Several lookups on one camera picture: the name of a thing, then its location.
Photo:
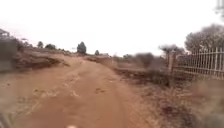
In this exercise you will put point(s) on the small dark tree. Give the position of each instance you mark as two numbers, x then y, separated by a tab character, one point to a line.
96	52

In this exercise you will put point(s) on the bush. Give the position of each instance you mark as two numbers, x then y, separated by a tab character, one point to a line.
145	59

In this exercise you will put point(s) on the tall dark tree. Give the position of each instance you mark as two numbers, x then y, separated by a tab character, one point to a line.
81	48

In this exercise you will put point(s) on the red dirt road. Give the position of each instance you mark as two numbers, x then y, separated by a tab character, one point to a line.
83	96

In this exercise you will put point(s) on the pale metal fence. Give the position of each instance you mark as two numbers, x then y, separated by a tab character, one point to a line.
171	66

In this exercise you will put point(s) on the dry scrub verge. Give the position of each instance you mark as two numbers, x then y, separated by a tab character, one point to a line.
166	103

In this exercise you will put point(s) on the earth bank with scrub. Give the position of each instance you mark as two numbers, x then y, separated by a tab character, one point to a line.
33	62

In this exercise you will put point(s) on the large bare-crowned tree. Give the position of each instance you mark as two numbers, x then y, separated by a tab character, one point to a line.
206	36

